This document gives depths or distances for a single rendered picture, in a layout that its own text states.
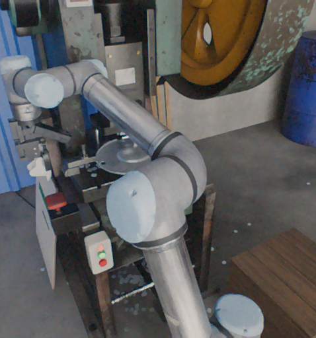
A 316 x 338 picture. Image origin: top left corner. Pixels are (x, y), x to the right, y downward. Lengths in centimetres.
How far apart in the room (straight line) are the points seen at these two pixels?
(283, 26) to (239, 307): 78
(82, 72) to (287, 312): 103
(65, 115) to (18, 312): 97
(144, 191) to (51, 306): 129
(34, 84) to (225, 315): 68
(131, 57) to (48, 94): 45
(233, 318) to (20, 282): 132
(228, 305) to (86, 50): 81
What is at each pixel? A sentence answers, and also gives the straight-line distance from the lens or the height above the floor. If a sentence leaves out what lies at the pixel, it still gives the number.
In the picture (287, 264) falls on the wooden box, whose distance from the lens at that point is 147.
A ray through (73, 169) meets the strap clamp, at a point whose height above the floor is 73.
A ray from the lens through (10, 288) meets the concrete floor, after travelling 193.
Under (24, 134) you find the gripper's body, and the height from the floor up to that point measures 100.
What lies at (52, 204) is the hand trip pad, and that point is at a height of 76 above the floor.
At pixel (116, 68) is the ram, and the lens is 115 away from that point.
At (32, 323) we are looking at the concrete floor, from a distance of 176.
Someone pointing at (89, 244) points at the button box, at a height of 63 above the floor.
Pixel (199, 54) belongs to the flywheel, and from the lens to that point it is 142.
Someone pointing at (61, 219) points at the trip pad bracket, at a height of 70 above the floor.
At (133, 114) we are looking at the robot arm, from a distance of 75.
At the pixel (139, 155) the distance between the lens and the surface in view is 121.
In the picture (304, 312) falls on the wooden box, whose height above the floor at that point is 35.
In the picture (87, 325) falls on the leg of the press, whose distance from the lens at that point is 164.
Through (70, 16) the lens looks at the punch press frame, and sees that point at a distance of 104.
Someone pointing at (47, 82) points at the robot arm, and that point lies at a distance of 79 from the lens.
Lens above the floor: 138
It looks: 32 degrees down
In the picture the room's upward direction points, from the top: 2 degrees counter-clockwise
